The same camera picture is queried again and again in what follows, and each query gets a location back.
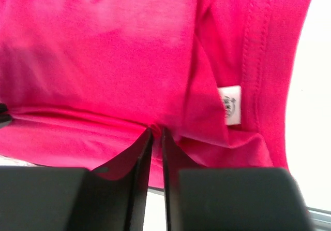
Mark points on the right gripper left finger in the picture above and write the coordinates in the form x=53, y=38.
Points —
x=109, y=197

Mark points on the aluminium frame rail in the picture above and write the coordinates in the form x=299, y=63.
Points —
x=321, y=219

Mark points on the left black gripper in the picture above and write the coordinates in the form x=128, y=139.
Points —
x=5, y=118

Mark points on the pink t shirt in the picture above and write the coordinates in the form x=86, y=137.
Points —
x=83, y=79

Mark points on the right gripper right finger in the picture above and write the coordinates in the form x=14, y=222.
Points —
x=199, y=198

